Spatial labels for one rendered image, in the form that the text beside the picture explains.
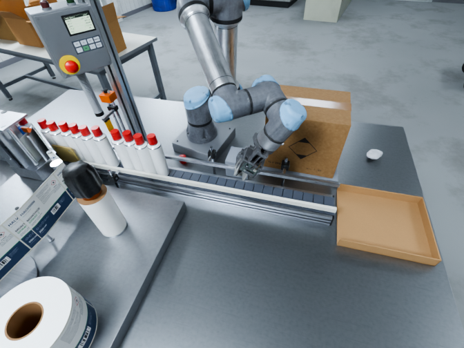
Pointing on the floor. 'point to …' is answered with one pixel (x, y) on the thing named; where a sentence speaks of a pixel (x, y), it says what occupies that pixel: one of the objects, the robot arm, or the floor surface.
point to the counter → (324, 10)
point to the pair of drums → (163, 5)
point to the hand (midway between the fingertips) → (238, 172)
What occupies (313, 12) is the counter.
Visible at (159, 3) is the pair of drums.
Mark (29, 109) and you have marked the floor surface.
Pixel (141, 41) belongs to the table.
